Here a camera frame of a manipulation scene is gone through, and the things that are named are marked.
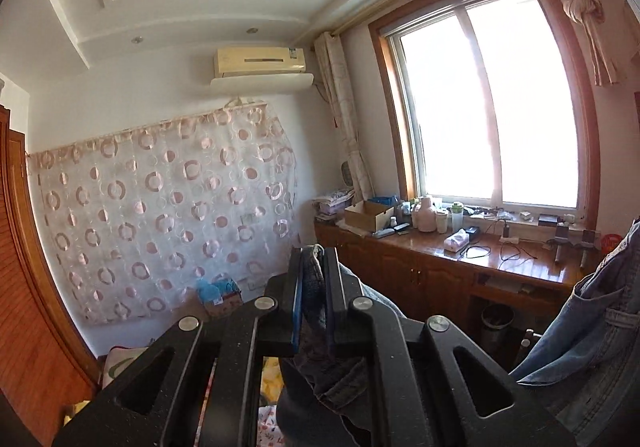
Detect brass curtain rod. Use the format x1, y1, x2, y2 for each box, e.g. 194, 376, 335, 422
332, 0, 436, 35

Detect metal trash bin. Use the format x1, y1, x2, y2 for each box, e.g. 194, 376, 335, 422
481, 304, 516, 353

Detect cream wall air conditioner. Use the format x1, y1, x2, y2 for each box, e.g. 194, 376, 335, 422
214, 46, 307, 78

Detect light blue jeans pants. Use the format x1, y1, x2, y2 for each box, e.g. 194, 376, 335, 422
277, 217, 640, 447

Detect patterned window curtain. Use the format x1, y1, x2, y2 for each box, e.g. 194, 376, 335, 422
314, 32, 376, 202

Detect green-print pillow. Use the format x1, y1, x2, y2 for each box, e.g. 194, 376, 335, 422
100, 346, 151, 390

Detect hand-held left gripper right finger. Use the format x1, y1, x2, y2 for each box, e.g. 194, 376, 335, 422
322, 247, 578, 447

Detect white air deflector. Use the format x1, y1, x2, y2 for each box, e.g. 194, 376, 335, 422
210, 72, 315, 92

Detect wooden cabinet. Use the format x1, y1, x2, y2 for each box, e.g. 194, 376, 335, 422
314, 219, 601, 358

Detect thin black cable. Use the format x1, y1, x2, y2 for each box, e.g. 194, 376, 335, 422
460, 217, 538, 263

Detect grey clamp stand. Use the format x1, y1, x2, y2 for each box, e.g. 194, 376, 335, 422
547, 237, 568, 265
575, 229, 598, 268

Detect pink thermos jug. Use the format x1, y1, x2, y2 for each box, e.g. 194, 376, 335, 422
415, 196, 438, 233

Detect open cardboard box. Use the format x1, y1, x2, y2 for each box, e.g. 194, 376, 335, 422
344, 199, 396, 234

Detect black case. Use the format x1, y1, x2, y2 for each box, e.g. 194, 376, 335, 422
372, 224, 411, 239

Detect tied beige window curtain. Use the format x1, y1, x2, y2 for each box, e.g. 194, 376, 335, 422
531, 0, 631, 88

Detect circle-patterned sheer curtain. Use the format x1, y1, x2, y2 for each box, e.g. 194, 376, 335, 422
27, 99, 301, 325

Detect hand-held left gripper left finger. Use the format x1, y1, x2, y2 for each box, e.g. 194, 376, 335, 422
52, 247, 306, 447

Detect wooden-framed window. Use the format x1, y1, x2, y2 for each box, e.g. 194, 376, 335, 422
370, 0, 601, 233

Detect wooden slatted wardrobe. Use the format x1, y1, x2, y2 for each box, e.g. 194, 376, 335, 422
0, 104, 101, 428

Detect stack of papers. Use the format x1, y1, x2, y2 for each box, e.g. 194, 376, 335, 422
312, 187, 358, 222

